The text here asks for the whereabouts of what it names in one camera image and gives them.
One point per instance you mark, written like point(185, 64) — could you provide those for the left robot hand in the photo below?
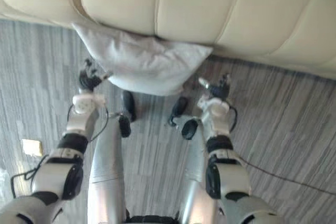
point(89, 78)

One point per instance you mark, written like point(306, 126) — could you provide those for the cream leather sofa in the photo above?
point(183, 11)

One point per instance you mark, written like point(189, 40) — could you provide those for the right silver robot leg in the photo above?
point(189, 161)

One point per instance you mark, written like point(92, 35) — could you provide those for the left silver robot leg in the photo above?
point(111, 161)

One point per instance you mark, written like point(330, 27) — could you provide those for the silver robot leg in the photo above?
point(189, 161)
point(111, 161)

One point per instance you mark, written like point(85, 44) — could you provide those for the black robot waist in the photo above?
point(152, 219)

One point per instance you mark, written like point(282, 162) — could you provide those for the light grey cushion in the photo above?
point(147, 64)

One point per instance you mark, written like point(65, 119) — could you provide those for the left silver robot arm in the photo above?
point(65, 161)

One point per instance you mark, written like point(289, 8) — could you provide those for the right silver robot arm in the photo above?
point(225, 166)

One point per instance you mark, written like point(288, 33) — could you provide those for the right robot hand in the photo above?
point(220, 87)

